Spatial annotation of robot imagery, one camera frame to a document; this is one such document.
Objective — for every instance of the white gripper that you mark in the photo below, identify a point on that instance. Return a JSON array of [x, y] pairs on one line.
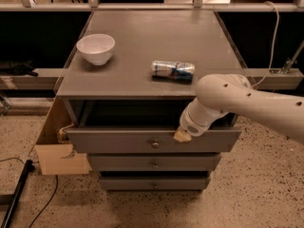
[[189, 124]]

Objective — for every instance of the grey top drawer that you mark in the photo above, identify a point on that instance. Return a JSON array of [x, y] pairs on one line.
[[143, 127]]

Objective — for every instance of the grey drawer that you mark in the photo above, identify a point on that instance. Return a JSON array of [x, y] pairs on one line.
[[143, 127], [154, 162], [158, 183]]

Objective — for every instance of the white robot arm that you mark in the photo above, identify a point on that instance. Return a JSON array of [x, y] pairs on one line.
[[220, 94]]

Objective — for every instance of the grey drawer cabinet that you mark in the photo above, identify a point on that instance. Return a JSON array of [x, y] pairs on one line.
[[144, 36]]

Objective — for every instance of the grey middle drawer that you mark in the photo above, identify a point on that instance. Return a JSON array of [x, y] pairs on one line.
[[154, 162]]

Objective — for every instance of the grey bottom drawer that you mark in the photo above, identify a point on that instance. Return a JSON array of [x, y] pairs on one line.
[[158, 183]]

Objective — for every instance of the crushed blue silver can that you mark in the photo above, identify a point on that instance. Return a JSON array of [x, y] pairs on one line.
[[176, 71]]

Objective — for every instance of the crumpled item in box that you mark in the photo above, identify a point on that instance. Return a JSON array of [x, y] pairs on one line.
[[62, 134]]

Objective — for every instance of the white ceramic bowl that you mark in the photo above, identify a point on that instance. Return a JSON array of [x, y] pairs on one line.
[[97, 49]]

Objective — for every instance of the cardboard box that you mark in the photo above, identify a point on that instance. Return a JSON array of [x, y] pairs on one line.
[[58, 158]]

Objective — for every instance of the black metal bar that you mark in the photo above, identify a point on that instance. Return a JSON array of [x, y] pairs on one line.
[[10, 201]]

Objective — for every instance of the black object on ledge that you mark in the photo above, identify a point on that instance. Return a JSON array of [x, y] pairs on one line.
[[17, 68]]

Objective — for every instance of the metal frame rail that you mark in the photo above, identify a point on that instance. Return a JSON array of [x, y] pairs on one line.
[[216, 5]]

